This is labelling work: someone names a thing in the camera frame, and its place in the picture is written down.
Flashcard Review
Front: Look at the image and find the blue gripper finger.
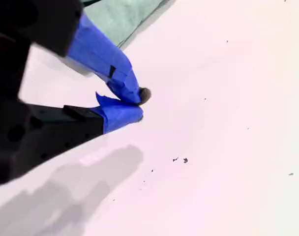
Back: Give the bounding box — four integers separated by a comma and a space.
24, 0, 152, 106
26, 91, 144, 174

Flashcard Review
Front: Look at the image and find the pale green t-shirt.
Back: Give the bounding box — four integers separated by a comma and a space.
82, 0, 177, 50

